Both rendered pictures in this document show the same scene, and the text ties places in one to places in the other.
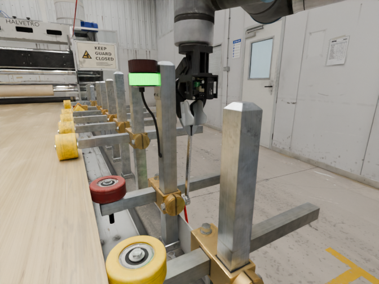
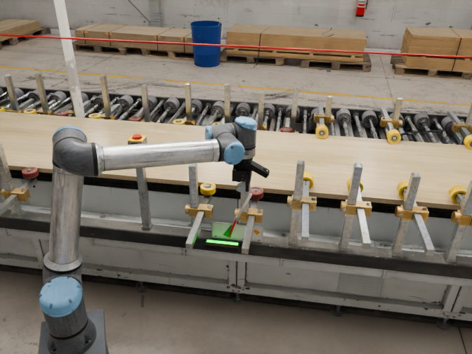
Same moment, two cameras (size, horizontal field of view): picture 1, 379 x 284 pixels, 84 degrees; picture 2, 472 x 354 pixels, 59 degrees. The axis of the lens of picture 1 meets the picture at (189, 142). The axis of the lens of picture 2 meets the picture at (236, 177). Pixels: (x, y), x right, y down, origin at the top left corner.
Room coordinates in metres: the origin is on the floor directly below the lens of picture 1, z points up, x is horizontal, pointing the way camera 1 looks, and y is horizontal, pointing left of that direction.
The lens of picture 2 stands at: (1.48, -1.33, 2.05)
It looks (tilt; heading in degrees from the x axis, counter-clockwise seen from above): 30 degrees down; 127
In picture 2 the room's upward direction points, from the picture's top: 1 degrees clockwise
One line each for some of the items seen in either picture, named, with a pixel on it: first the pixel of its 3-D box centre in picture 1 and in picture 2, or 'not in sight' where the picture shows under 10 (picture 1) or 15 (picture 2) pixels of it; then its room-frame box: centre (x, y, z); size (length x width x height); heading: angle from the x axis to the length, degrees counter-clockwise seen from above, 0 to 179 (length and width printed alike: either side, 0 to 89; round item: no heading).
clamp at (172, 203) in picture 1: (164, 194); (248, 214); (0.51, 0.07, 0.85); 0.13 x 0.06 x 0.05; 29
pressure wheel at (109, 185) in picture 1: (109, 202); (255, 199); (0.46, 0.19, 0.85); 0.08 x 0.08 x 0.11
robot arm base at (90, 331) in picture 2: not in sight; (69, 330); (0.26, -0.81, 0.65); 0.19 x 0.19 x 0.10
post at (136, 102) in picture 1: (139, 144); (296, 205); (0.71, 0.17, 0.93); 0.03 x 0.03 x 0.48; 29
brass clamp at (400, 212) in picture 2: (111, 118); (411, 213); (1.16, 0.43, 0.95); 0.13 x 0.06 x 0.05; 29
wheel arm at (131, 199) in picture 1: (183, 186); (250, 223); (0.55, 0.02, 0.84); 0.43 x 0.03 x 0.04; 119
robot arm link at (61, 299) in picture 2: not in sight; (63, 304); (0.25, -0.80, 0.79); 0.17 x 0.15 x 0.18; 149
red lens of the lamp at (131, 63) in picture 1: (143, 66); not in sight; (0.46, 0.10, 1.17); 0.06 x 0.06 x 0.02
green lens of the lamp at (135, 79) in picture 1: (144, 79); not in sight; (0.46, 0.10, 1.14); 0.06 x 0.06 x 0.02
